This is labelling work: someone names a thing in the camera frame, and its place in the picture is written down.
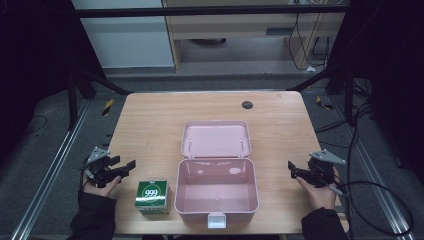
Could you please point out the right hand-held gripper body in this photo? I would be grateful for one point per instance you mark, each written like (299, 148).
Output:
(322, 167)

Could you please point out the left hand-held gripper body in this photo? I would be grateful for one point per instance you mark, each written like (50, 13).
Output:
(98, 164)

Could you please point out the green and white carton box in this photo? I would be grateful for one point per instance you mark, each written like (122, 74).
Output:
(152, 197)

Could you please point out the pink plastic storage box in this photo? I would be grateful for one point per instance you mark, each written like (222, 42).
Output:
(216, 173)

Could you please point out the person's left hand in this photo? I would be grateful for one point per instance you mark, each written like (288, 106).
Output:
(100, 189)

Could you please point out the person's right hand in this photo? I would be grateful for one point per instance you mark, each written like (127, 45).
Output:
(318, 196)

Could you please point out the yellow black striped tape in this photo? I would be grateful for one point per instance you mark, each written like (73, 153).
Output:
(107, 107)
(324, 103)

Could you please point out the dark round table grommet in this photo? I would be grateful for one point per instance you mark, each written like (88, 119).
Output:
(247, 105)

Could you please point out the black metal stand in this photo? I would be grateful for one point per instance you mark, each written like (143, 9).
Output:
(336, 80)
(83, 83)

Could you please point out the white plug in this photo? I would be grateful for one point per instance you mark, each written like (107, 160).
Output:
(310, 69)

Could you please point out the white cabinet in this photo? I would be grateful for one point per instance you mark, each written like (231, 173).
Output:
(125, 36)

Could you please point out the light wooden desk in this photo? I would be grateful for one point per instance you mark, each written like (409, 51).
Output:
(246, 30)

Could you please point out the aluminium floor rail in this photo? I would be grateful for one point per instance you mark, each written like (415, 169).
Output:
(50, 173)
(373, 170)

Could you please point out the black horizontal frame bar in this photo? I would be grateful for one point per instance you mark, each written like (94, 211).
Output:
(210, 11)

